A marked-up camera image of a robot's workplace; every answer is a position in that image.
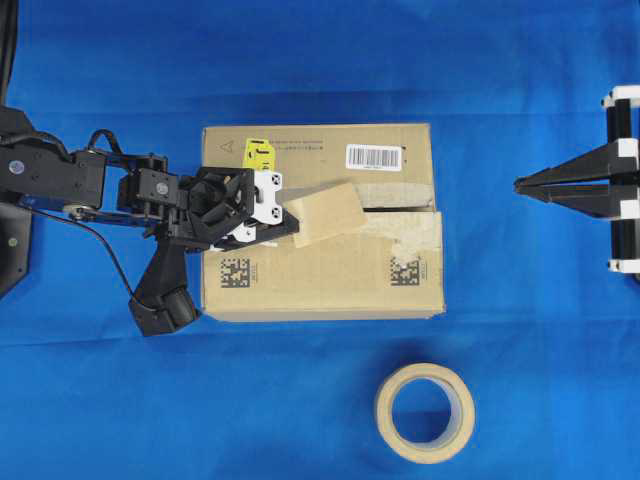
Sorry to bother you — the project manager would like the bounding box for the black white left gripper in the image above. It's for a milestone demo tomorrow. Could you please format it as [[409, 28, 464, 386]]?
[[169, 167, 299, 252]]

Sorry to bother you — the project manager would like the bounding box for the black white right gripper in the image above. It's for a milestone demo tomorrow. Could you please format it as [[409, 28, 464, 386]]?
[[514, 84, 639, 280]]

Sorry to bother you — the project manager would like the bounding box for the brown cardboard box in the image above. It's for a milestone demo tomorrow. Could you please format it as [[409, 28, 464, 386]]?
[[200, 123, 446, 322]]

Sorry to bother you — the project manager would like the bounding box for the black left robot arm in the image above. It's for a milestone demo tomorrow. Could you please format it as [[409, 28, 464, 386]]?
[[1, 107, 299, 252]]

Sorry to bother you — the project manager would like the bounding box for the beige masking tape roll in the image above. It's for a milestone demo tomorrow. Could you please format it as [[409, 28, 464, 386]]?
[[374, 363, 476, 465]]

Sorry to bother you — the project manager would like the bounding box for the black wrist camera on left gripper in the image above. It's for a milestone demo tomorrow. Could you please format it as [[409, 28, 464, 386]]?
[[129, 239, 201, 337]]

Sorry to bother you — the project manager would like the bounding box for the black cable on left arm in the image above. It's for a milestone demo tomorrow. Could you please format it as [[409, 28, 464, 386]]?
[[29, 209, 139, 301]]

